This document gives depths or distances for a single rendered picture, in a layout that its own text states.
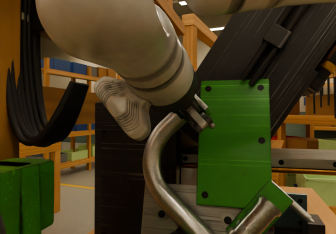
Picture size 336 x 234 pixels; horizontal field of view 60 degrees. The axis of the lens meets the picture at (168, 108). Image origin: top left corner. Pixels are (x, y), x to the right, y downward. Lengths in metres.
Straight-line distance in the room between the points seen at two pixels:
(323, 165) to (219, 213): 0.23
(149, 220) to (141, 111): 0.25
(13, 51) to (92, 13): 0.35
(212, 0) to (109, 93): 0.19
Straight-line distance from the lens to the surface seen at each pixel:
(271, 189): 0.48
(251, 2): 0.21
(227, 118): 0.50
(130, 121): 0.32
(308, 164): 0.61
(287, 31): 0.51
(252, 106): 0.50
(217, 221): 0.51
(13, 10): 0.52
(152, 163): 0.47
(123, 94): 0.33
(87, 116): 0.84
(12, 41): 0.50
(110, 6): 0.16
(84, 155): 6.41
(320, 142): 3.39
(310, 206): 1.15
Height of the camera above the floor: 1.22
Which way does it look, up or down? 1 degrees up
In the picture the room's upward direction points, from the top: straight up
